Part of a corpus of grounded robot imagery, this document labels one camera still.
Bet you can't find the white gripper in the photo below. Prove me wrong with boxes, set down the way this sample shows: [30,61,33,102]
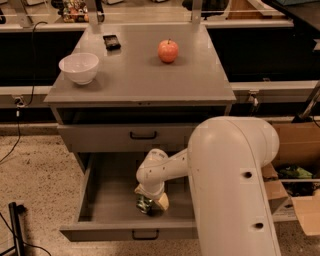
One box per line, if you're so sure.
[134,183,169,211]

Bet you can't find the crushed green soda can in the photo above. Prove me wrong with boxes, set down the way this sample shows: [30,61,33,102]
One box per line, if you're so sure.
[136,194,153,214]

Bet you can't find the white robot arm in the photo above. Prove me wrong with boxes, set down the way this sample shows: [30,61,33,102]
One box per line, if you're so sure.
[135,116,281,256]

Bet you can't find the open grey middle drawer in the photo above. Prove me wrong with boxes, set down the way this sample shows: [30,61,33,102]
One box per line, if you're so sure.
[60,152,197,242]

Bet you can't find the closed grey upper drawer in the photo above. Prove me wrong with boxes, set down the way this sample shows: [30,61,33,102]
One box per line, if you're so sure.
[58,123,195,153]

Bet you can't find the grey drawer cabinet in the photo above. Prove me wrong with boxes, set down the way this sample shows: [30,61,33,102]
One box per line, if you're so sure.
[45,24,235,169]

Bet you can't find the black stand on floor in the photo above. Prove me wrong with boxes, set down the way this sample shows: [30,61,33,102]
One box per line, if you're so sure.
[0,202,26,256]

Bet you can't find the green bag in box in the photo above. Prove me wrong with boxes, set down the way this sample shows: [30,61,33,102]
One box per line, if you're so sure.
[278,165,313,179]

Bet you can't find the white bowl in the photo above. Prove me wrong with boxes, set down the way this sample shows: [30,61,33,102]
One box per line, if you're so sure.
[59,53,99,85]

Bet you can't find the red apple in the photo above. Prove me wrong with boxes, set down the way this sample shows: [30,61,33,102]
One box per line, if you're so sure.
[157,39,179,63]

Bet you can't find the brown cardboard box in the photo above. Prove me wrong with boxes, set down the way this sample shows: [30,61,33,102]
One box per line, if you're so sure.
[263,123,320,236]

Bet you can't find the small black box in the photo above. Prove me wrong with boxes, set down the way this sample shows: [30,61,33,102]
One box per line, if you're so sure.
[103,35,121,51]

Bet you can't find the colourful objects on back shelf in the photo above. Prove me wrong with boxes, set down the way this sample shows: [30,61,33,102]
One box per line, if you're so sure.
[62,0,89,23]

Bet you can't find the black cable at left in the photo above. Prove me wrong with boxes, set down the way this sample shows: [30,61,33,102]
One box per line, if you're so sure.
[0,21,50,166]

